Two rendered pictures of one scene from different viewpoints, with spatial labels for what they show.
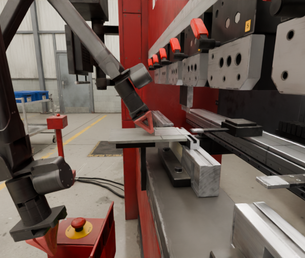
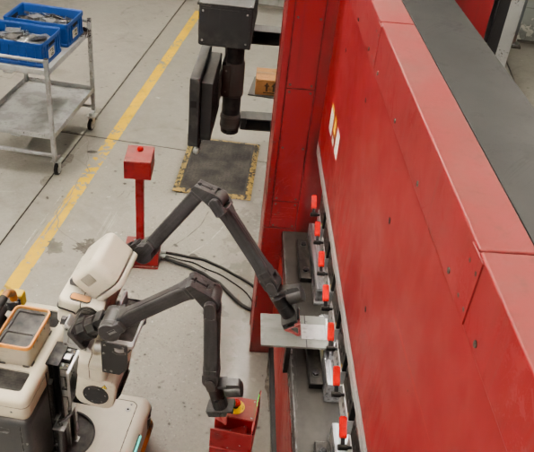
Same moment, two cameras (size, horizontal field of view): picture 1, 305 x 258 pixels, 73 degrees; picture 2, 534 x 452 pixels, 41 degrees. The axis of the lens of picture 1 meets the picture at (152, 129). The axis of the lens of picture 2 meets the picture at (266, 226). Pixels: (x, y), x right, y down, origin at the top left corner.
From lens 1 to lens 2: 2.20 m
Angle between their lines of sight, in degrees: 22
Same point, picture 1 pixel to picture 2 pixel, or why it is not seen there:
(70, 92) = not seen: outside the picture
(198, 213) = (319, 415)
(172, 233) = (299, 427)
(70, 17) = (239, 237)
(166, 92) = not seen: hidden behind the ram
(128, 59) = (285, 149)
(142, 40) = (311, 126)
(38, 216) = (223, 406)
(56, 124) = (139, 171)
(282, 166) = not seen: hidden behind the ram
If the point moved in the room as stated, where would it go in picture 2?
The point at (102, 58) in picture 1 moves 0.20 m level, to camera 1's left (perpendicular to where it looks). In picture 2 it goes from (263, 278) to (211, 270)
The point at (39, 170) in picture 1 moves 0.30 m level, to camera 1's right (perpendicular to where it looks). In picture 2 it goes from (229, 386) to (312, 400)
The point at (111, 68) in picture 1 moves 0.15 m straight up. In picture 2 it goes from (270, 289) to (275, 257)
